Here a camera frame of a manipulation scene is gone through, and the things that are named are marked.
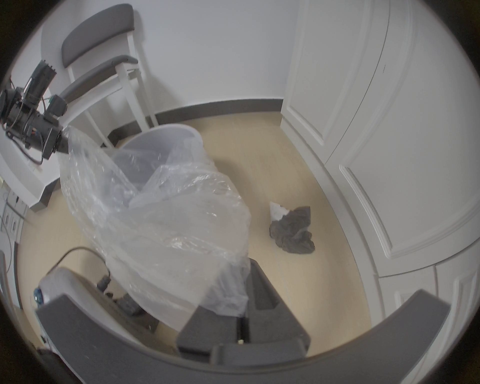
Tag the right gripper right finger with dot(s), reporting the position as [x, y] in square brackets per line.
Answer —
[270, 315]

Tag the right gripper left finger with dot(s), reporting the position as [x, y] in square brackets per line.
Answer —
[210, 330]

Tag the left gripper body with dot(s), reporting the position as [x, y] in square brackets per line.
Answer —
[41, 131]

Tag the black plastic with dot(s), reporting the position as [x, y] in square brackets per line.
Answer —
[296, 232]

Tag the white paper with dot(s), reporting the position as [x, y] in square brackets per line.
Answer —
[277, 210]

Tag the clear plastic bag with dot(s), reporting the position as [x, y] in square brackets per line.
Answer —
[168, 225]

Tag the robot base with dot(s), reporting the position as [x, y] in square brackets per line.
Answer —
[71, 288]

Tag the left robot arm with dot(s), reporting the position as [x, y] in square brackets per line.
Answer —
[39, 78]

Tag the white trash bin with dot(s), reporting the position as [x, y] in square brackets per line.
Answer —
[165, 138]

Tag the white chest of drawers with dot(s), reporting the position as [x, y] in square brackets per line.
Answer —
[11, 217]

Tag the dark grey padded white chair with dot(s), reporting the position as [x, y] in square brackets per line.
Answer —
[97, 30]

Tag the white wardrobe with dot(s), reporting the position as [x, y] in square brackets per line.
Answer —
[393, 112]

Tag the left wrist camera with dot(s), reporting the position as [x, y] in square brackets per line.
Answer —
[56, 107]

